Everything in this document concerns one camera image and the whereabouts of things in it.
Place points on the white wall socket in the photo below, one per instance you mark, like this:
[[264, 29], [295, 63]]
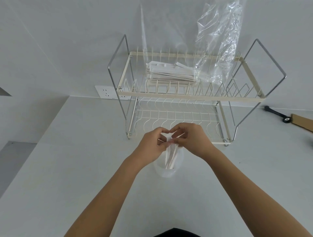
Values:
[[105, 92]]

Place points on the translucent white plastic cup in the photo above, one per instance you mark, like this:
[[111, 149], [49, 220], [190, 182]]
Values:
[[168, 172]]

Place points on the person's left forearm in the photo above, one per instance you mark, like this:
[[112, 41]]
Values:
[[110, 197]]

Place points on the tall clear plastic sleeve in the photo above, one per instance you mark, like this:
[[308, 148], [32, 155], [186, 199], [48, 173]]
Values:
[[144, 41]]

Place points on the brown cardboard piece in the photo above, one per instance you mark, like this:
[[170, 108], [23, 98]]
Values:
[[302, 122]]

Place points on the person's right thumb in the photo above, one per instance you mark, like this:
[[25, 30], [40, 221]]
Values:
[[178, 141]]

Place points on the person's right hand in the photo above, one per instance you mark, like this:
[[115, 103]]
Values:
[[195, 141]]

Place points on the person's right forearm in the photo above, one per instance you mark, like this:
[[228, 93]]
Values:
[[244, 190]]

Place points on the person's left thumb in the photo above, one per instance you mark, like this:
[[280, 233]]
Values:
[[162, 130]]

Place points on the crumpled clear plastic bag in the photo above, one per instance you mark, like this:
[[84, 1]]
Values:
[[220, 44]]

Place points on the stack of white chopstick packets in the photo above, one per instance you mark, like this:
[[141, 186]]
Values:
[[168, 72]]

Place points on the white paper chopstick wrapper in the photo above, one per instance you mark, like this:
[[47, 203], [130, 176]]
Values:
[[170, 137]]

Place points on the bundle of paper-wrapped chopsticks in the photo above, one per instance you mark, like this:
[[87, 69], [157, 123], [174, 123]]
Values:
[[171, 157]]

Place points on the person's left hand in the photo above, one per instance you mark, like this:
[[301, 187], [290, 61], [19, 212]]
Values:
[[146, 149]]

